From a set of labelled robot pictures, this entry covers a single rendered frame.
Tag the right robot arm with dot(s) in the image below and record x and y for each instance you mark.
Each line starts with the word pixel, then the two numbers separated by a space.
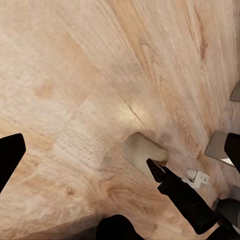
pixel 191 205

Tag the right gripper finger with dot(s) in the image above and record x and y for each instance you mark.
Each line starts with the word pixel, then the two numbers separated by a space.
pixel 158 174
pixel 168 171

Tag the cauldron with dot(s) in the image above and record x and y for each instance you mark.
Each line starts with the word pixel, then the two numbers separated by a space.
pixel 230 208

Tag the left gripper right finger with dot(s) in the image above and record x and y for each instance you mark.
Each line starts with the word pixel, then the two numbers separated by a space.
pixel 232 149

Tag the pillar candle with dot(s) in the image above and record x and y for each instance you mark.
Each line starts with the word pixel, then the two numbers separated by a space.
pixel 138 148

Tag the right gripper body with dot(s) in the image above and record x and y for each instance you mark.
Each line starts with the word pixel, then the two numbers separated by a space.
pixel 182 195

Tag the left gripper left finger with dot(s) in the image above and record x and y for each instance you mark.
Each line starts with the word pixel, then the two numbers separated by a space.
pixel 12 150

